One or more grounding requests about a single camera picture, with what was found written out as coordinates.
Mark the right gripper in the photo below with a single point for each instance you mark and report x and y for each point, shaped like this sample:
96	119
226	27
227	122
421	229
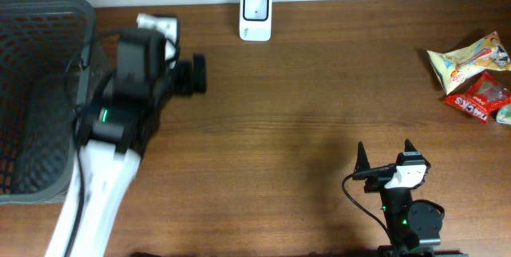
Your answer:
374	183

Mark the teal tissue pack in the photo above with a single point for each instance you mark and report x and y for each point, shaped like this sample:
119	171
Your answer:
504	115

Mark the red snack packet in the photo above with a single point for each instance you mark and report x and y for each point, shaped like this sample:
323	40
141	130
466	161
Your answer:
484	97

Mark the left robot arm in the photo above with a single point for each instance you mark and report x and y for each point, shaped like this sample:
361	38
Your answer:
111	132

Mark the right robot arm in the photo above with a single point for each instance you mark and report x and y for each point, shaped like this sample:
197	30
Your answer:
412	226

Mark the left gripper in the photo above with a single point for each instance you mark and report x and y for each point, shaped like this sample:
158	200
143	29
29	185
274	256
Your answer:
196	66

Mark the yellow wet wipes pack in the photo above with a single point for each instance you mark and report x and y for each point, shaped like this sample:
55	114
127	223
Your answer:
453	68

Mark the grey plastic basket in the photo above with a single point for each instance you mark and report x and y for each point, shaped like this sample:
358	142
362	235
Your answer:
46	70

